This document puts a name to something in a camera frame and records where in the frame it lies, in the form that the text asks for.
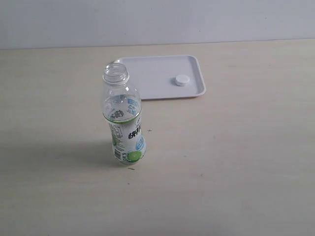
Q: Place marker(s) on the clear plastic drink bottle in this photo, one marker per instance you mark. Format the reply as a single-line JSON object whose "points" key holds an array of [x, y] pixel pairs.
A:
{"points": [[121, 107]]}

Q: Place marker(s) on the white bottle cap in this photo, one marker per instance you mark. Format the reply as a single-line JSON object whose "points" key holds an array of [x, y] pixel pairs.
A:
{"points": [[182, 80]]}

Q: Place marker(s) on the white plastic tray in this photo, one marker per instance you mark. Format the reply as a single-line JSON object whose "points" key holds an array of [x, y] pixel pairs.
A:
{"points": [[155, 76]]}

